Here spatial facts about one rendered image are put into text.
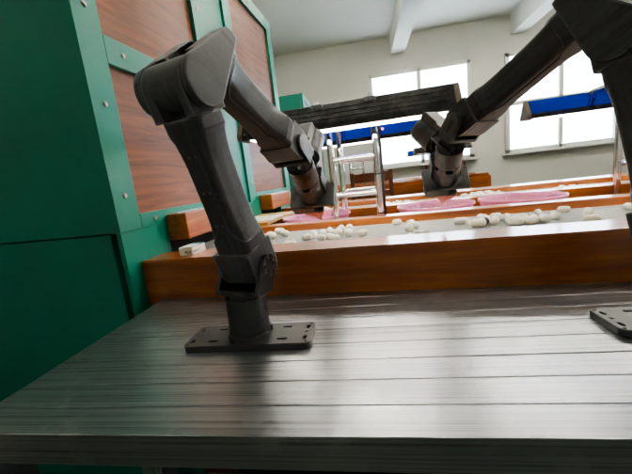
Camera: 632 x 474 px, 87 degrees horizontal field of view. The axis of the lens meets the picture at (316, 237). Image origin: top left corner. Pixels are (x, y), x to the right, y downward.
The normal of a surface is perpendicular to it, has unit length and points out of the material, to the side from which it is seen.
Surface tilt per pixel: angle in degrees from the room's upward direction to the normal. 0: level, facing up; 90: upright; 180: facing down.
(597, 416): 0
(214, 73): 90
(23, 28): 90
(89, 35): 90
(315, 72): 90
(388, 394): 0
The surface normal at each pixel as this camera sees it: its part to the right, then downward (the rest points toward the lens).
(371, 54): -0.14, 0.19
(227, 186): 0.87, 0.00
